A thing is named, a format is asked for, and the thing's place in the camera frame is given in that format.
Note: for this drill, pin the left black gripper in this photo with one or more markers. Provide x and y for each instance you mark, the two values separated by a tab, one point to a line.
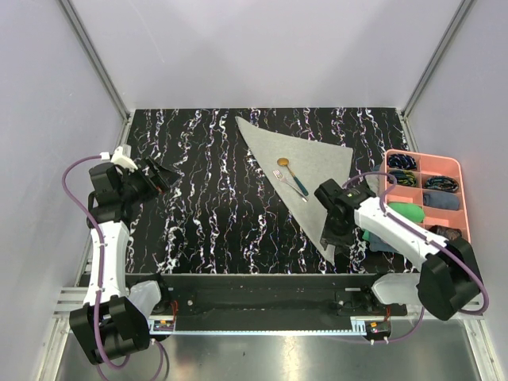
159	183

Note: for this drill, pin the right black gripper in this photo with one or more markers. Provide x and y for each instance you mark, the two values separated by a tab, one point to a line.
329	237

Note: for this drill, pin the grey cloth napkin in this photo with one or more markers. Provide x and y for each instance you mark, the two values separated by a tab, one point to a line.
313	162

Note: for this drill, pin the silver fork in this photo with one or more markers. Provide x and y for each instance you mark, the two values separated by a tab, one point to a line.
278	174

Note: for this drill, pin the gold spoon green handle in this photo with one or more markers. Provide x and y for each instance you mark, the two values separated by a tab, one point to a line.
284	162

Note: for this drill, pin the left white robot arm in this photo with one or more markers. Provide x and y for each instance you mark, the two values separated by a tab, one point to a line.
114	320

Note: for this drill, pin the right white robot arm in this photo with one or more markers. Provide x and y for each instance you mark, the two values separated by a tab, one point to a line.
447	276

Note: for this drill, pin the yellow patterned napkin roll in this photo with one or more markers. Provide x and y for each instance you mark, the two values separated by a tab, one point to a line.
403	178

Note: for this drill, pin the green napkin roll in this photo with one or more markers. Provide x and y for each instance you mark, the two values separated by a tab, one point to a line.
410	211

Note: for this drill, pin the blue patterned napkin roll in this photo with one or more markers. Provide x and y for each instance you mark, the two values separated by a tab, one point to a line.
402	161

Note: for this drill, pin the blue-orange patterned napkin roll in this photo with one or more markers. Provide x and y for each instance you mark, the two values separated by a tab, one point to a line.
441	183

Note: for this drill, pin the grey-blue folded napkin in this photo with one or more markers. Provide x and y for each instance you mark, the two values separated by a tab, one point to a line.
441	200

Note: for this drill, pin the dark brown napkin roll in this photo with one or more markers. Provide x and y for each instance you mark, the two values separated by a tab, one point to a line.
449	233

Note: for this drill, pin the stack of coloured cloths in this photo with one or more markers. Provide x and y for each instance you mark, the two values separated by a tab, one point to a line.
375	243

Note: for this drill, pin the black marble pattern mat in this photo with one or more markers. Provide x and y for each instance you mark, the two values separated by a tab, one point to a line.
224	216

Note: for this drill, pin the pink divided tray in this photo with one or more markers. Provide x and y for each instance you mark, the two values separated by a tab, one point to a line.
429	165

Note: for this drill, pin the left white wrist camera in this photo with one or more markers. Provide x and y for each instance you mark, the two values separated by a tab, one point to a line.
121	157

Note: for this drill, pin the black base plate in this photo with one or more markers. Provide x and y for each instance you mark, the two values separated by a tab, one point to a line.
271	304

